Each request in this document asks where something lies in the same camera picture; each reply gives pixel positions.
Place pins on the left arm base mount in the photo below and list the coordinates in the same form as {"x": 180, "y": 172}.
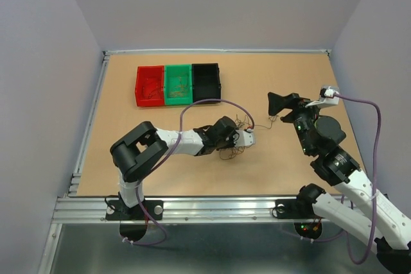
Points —
{"x": 118, "y": 211}

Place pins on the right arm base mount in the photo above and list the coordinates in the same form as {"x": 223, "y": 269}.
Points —
{"x": 292, "y": 208}

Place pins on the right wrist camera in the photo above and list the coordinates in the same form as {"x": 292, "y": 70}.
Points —
{"x": 328, "y": 97}

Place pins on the red plastic bin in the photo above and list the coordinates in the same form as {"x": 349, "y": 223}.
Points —
{"x": 149, "y": 88}

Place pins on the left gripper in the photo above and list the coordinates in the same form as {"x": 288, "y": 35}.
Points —
{"x": 231, "y": 143}

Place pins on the aluminium frame rail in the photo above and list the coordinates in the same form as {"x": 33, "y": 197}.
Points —
{"x": 222, "y": 189}

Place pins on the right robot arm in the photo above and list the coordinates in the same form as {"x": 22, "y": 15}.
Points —
{"x": 375, "y": 221}

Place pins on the green plastic bin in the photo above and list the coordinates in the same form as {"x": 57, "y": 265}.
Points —
{"x": 178, "y": 85}

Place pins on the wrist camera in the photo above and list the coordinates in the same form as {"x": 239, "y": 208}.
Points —
{"x": 328, "y": 97}
{"x": 245, "y": 138}

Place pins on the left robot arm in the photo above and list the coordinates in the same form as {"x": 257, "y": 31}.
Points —
{"x": 137, "y": 153}

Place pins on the black plastic bin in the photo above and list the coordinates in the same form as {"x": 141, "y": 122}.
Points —
{"x": 206, "y": 82}

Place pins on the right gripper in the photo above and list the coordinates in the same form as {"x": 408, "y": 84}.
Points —
{"x": 276, "y": 102}

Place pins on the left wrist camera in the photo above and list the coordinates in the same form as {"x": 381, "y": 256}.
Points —
{"x": 245, "y": 138}

